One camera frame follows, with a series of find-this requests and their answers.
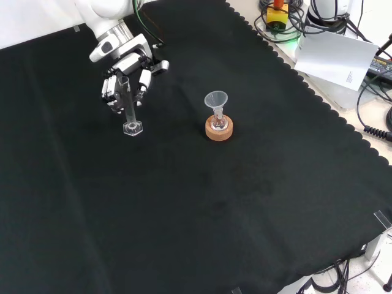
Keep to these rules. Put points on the small round-bottom glass flask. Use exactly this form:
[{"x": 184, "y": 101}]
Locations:
[{"x": 218, "y": 124}]

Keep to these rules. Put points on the black bench cloth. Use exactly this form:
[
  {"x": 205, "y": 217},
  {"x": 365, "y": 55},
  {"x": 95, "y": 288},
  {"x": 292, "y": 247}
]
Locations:
[{"x": 183, "y": 199}]

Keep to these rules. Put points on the clear plastic funnel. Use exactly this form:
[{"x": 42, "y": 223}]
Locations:
[{"x": 216, "y": 101}]

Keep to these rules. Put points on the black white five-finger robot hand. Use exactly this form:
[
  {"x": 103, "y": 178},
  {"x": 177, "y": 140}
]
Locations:
[{"x": 128, "y": 62}]

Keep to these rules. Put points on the aluminium profile post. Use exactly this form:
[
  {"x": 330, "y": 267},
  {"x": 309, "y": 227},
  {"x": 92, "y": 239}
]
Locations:
[{"x": 378, "y": 245}]

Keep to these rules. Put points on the white paper board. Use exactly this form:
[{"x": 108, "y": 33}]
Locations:
[{"x": 333, "y": 59}]

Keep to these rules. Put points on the black power adapter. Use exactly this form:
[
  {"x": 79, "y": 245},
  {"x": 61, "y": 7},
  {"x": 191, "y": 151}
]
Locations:
[{"x": 381, "y": 67}]

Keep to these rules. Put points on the yellow stop button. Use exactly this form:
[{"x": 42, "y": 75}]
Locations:
[{"x": 277, "y": 16}]

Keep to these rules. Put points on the clear graduated cylinder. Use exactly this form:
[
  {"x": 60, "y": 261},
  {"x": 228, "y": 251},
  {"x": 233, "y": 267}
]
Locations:
[{"x": 130, "y": 116}]

